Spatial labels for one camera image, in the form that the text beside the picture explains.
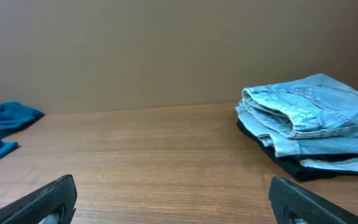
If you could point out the light blue folded jeans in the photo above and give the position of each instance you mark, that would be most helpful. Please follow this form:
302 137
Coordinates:
313 121

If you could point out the black folded garment under jeans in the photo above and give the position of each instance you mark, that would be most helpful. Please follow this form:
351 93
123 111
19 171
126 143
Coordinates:
291 164

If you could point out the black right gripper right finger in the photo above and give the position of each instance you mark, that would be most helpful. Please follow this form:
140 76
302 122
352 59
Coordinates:
291 204

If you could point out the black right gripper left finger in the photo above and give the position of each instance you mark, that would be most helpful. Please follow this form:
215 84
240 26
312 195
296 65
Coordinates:
52 203

